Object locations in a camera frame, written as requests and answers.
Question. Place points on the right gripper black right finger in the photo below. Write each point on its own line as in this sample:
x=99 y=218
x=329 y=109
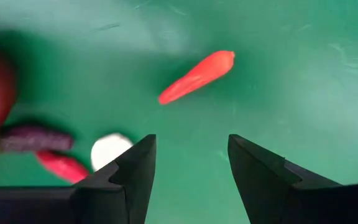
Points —
x=269 y=193

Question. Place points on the small red chili pepper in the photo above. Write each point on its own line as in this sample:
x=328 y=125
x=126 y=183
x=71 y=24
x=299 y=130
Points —
x=62 y=167

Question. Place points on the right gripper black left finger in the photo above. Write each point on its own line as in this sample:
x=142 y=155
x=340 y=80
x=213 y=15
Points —
x=126 y=193

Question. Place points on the green table mat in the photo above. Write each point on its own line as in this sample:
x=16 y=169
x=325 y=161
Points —
x=259 y=93

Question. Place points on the white garlic bulb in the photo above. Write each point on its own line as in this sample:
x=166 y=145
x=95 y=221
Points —
x=107 y=151

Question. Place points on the orange red chili pepper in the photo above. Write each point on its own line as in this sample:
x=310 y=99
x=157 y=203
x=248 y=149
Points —
x=197 y=77

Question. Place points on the small purple eggplant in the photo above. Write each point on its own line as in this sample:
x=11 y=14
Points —
x=33 y=139

